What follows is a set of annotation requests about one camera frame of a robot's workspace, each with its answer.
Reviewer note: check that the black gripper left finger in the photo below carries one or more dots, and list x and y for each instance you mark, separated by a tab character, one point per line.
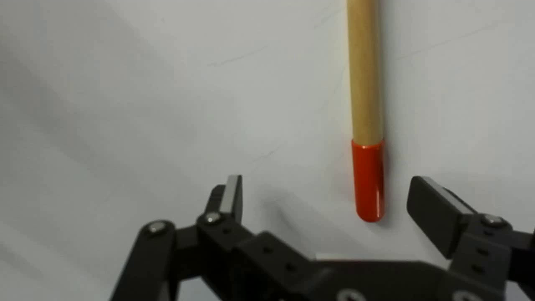
168	256

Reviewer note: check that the small wooden red-tipped baseball bat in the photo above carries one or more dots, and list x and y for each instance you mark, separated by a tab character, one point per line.
366	84

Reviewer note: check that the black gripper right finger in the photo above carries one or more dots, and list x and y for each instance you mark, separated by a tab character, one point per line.
479	251

